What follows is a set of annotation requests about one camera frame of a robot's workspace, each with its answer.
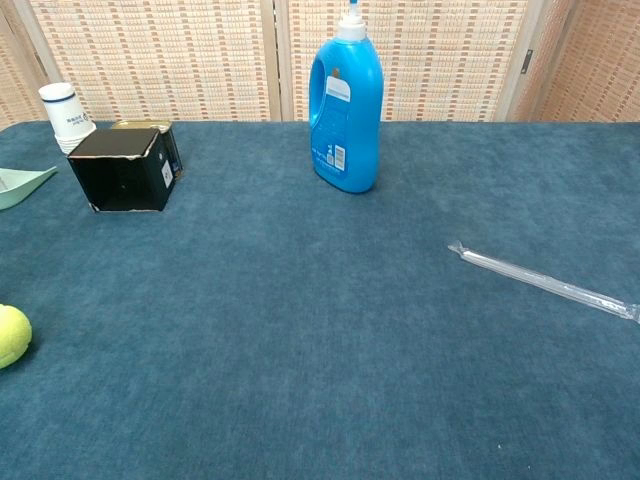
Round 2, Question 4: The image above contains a black open cardboard box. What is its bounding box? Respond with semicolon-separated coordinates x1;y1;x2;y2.
66;127;184;214

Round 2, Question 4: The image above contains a white paper cup stack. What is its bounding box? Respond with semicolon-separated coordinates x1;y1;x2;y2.
38;82;97;155

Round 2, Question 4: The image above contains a woven bamboo screen panel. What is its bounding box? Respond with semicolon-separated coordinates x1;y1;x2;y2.
504;0;640;124
0;9;51;130
273;0;556;124
9;0;281;124

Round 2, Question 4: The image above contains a blue detergent pump bottle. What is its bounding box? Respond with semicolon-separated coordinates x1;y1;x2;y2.
308;0;385;195

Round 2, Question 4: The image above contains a mint green plastic dustpan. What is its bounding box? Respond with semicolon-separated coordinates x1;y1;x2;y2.
0;166;59;212

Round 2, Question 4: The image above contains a clear wrapped drinking straw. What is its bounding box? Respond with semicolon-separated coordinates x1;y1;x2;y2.
447;240;640;325

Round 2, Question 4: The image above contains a yellow tennis ball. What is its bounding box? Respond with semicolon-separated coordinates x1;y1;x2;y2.
0;303;34;371

